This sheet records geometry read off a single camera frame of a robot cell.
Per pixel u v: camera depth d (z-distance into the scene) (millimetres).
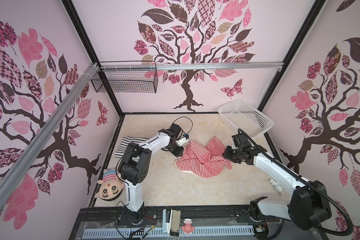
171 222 697
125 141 1004
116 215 727
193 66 939
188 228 682
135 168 502
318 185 416
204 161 900
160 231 697
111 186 754
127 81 1218
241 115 1180
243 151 632
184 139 874
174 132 767
